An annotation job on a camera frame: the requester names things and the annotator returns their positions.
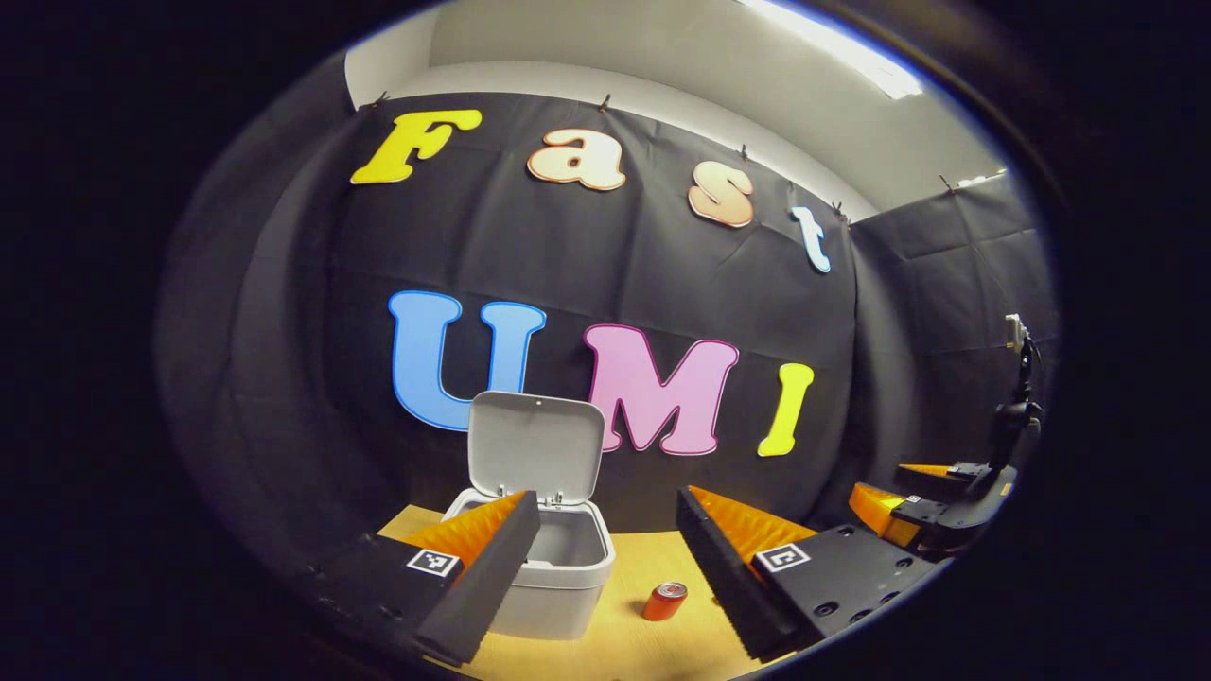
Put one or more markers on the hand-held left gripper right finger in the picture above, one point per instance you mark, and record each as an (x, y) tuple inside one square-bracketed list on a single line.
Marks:
[(724, 577)]

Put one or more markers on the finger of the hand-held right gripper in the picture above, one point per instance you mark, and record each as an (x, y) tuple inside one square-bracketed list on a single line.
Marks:
[(951, 478), (922, 514)]

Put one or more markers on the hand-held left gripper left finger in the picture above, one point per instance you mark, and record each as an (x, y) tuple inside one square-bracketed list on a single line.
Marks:
[(492, 577)]

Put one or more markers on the red pop can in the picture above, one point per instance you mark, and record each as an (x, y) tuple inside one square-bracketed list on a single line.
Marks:
[(664, 602)]

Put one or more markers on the white desktop garbage bin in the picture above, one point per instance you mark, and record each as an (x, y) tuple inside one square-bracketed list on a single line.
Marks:
[(539, 445)]

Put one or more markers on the wooden desktop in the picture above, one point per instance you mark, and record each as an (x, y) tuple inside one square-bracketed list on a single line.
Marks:
[(634, 653)]

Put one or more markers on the black backdrop cloth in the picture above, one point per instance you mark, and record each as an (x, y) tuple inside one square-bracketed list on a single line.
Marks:
[(568, 255)]

